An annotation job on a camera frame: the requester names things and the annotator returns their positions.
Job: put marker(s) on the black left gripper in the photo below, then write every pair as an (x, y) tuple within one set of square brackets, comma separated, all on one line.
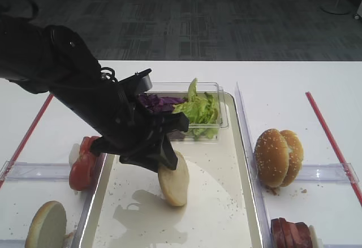
[(135, 137)]

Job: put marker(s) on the sesame bun top back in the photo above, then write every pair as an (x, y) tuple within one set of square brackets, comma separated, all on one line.
[(296, 156)]

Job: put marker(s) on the green lettuce leaves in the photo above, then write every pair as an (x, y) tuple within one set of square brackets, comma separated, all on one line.
[(200, 110)]

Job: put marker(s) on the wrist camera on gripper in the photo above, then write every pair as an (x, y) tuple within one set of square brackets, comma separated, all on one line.
[(137, 83)]

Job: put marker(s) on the sesame bun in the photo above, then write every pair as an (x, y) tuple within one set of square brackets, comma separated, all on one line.
[(296, 156), (271, 157)]

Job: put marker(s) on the meat patty slice front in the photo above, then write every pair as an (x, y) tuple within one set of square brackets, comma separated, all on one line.
[(278, 234)]

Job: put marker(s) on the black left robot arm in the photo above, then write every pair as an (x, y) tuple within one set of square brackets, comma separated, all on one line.
[(55, 59)]

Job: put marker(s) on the white pusher block meat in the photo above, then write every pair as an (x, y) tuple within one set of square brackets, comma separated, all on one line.
[(316, 242)]

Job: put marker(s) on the meat patty slice back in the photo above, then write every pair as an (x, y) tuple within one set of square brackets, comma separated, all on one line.
[(300, 234)]

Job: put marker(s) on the meat patty slice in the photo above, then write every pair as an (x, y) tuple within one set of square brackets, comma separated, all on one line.
[(278, 234), (300, 234)]

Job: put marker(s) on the tomato slice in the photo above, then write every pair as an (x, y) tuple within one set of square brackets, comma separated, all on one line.
[(85, 147), (82, 172)]

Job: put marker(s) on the clear pusher track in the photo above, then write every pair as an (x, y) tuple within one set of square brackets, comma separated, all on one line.
[(340, 173), (23, 171)]

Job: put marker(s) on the metal baking tray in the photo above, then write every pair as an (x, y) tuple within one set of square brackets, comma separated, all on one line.
[(206, 202)]

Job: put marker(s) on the sesame bun top front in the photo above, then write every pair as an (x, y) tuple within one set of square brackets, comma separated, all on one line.
[(271, 157)]

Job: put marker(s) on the purple lettuce leaves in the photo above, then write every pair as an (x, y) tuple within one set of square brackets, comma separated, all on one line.
[(163, 108)]

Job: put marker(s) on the tomato slice inner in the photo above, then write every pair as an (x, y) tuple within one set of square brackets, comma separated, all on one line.
[(82, 172)]

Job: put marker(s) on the bun bottom slice remaining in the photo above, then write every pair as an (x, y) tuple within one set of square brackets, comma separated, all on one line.
[(48, 226)]

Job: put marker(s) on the red plastic strip right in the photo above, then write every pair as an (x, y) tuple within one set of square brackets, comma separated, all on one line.
[(333, 143)]

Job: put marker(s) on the clear divider rail right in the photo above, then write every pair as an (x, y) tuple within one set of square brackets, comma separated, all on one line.
[(263, 223)]

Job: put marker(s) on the tomato slice outer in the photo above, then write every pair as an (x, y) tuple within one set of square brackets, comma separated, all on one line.
[(85, 147)]

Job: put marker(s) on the red plastic strip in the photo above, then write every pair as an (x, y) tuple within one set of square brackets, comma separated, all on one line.
[(25, 140), (333, 143)]

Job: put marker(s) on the white stand base background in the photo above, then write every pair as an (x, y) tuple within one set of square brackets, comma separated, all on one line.
[(340, 7)]

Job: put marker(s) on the clear salad container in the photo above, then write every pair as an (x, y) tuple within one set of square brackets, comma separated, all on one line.
[(173, 89)]

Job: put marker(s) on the clear pusher track right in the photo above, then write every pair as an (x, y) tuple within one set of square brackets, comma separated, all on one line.
[(340, 173)]

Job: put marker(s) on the white pusher block tomato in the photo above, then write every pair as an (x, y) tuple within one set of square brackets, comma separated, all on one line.
[(74, 154)]

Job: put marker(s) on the clear pusher track upper left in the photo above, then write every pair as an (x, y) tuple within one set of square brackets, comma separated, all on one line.
[(23, 171)]

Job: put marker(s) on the red plastic strip left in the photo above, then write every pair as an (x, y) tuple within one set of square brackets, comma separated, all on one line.
[(25, 140)]

